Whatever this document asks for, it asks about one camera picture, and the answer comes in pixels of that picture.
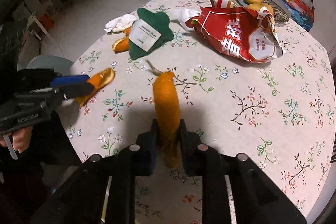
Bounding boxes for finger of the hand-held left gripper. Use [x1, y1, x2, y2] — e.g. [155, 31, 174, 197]
[51, 74, 91, 88]
[62, 82, 95, 99]

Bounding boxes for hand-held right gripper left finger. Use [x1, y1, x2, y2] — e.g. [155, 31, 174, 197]
[29, 119, 159, 224]

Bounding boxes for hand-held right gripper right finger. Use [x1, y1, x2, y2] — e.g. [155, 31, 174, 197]
[178, 119, 307, 224]

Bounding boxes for red snack bag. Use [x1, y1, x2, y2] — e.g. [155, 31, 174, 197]
[184, 0, 286, 64]

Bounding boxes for person's left hand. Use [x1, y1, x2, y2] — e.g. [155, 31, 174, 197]
[0, 124, 33, 153]

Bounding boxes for grey plastic chair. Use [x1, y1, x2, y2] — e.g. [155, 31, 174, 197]
[26, 55, 75, 75]

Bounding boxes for red plastic object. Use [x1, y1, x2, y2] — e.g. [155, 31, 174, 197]
[39, 14, 54, 28]

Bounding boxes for white tissue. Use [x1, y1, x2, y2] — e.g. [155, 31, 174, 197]
[105, 13, 138, 33]
[171, 8, 201, 30]

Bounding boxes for person's dark clothing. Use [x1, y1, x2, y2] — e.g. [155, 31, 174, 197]
[0, 109, 84, 224]

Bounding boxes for green felt cloth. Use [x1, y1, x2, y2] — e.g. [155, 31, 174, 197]
[128, 7, 174, 60]

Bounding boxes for woven basket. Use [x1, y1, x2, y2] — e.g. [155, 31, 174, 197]
[232, 0, 290, 23]

